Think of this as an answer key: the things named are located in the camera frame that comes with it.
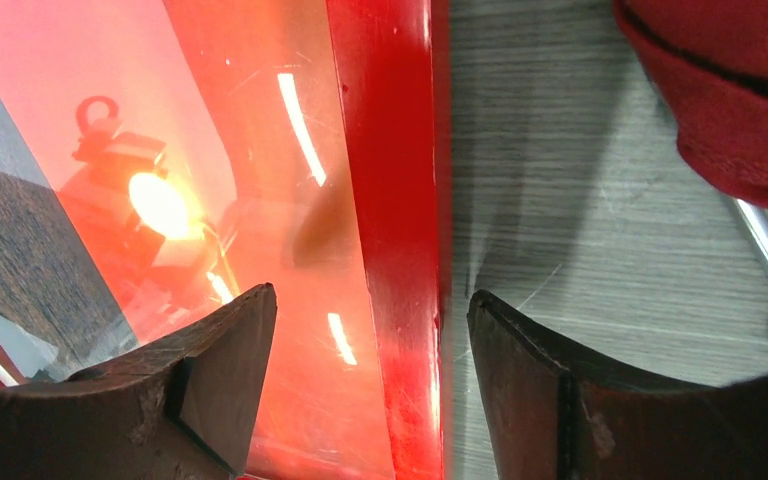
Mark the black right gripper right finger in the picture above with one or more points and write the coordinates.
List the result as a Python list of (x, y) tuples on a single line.
[(557, 409)]

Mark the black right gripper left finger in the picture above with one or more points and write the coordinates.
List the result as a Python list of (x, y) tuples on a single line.
[(181, 407)]

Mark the sunset photo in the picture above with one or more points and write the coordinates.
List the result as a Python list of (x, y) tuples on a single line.
[(59, 232)]

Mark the red picture frame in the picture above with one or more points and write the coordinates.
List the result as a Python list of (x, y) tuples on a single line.
[(390, 199)]

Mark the red cloth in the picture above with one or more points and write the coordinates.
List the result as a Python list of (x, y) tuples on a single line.
[(709, 61)]

